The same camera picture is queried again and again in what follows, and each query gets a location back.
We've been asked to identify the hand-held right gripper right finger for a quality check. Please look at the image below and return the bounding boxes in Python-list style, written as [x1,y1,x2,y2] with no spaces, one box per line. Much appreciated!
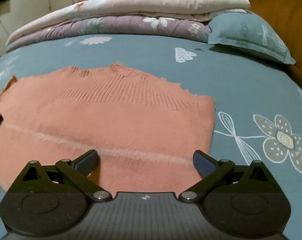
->
[178,151,276,203]

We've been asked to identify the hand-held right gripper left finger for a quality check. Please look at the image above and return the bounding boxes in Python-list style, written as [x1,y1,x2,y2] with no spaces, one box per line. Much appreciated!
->
[15,149,113,203]

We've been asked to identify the pink striped knit sweater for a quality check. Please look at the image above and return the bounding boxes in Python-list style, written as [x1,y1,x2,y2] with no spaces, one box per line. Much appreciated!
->
[0,64,215,193]

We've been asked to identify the blue floral pillow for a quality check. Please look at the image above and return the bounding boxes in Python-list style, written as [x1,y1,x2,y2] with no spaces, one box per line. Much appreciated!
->
[208,12,296,65]

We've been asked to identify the pink floral quilt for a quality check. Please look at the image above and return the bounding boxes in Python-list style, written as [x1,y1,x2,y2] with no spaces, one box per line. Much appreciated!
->
[6,0,251,48]

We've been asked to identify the wooden bed headboard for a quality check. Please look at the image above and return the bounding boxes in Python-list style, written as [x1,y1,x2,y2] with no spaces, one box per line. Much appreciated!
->
[248,0,302,95]

